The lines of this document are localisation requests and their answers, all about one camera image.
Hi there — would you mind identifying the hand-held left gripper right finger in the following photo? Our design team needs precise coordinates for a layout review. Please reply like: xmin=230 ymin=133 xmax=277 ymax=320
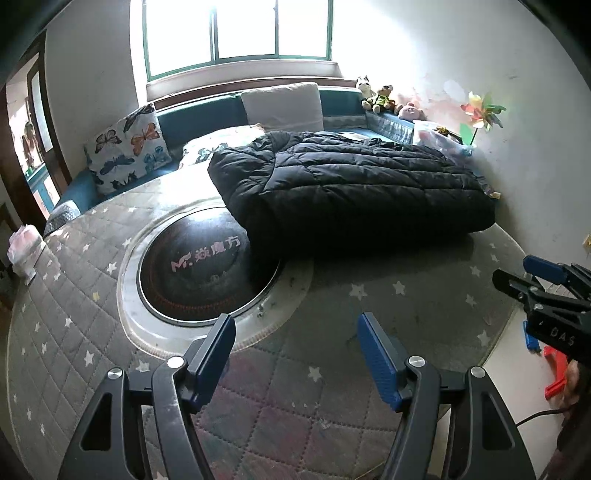
xmin=355 ymin=312 xmax=536 ymax=480

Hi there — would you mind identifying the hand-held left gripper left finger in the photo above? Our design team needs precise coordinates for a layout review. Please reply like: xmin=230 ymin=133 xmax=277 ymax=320
xmin=58 ymin=314 xmax=237 ymax=480

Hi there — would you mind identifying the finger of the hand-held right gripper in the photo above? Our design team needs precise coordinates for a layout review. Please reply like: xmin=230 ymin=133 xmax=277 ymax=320
xmin=492 ymin=269 xmax=557 ymax=306
xmin=523 ymin=255 xmax=591 ymax=301

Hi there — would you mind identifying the black puffer jacket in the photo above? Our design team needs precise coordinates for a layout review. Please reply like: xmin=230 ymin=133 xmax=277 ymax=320
xmin=208 ymin=130 xmax=500 ymax=259

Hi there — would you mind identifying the person's right forearm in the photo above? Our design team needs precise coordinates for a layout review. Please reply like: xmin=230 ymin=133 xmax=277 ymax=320
xmin=539 ymin=406 xmax=591 ymax=480

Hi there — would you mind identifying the person's right hand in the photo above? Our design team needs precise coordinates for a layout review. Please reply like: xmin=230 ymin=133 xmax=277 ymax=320
xmin=561 ymin=360 xmax=585 ymax=416

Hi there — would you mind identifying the blue plastic toy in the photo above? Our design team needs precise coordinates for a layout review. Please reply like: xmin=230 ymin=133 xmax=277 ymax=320
xmin=523 ymin=320 xmax=542 ymax=354

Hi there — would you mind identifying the red plastic toy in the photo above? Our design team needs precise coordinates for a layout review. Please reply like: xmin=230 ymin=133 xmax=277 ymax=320
xmin=544 ymin=346 xmax=574 ymax=400

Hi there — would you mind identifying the round black printed mat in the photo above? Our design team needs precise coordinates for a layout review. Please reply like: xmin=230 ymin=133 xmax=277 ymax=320
xmin=117 ymin=205 xmax=315 ymax=361

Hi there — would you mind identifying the grey star quilted bed cover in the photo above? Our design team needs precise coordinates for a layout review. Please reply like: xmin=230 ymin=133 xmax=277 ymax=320
xmin=6 ymin=185 xmax=532 ymax=480

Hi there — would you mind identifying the clear plastic bag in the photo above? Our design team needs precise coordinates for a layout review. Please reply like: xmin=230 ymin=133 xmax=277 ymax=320
xmin=413 ymin=120 xmax=476 ymax=158

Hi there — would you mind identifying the colourful pinwheel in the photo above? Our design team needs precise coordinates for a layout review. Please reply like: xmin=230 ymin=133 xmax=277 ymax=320
xmin=459 ymin=91 xmax=506 ymax=146

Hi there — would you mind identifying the white pillow with dark print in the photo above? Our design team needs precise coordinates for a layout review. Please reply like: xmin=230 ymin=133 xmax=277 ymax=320
xmin=179 ymin=124 xmax=266 ymax=169

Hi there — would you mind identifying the white plastic wrapped package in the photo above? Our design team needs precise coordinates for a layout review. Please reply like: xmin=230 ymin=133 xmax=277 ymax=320
xmin=8 ymin=225 xmax=46 ymax=278

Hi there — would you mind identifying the butterfly print pillow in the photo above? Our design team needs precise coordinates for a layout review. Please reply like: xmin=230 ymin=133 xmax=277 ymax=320
xmin=84 ymin=104 xmax=172 ymax=197

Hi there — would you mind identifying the brown bear plush toy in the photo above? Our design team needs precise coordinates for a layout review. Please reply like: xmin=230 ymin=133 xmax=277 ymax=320
xmin=367 ymin=85 xmax=397 ymax=114

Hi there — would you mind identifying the blue cabinet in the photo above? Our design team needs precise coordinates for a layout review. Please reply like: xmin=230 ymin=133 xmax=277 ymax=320
xmin=25 ymin=161 xmax=61 ymax=214

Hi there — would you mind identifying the blue padded bed surround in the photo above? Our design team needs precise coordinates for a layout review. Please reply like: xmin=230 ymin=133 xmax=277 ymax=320
xmin=44 ymin=85 xmax=467 ymax=236

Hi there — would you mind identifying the white cow plush toy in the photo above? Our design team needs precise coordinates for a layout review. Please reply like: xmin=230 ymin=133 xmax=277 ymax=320
xmin=355 ymin=75 xmax=377 ymax=109

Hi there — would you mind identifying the grey square pillow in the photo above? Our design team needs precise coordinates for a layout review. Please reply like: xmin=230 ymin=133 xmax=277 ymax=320
xmin=240 ymin=82 xmax=325 ymax=134

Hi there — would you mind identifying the brown wooden door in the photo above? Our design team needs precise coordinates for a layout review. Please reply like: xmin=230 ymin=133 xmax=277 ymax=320
xmin=0 ymin=34 xmax=72 ymax=217

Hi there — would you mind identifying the green framed window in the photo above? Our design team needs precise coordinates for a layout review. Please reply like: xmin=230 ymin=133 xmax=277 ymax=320
xmin=129 ymin=0 xmax=340 ymax=84

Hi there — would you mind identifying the black cable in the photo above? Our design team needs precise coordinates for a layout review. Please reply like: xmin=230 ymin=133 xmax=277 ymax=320
xmin=516 ymin=408 xmax=571 ymax=426

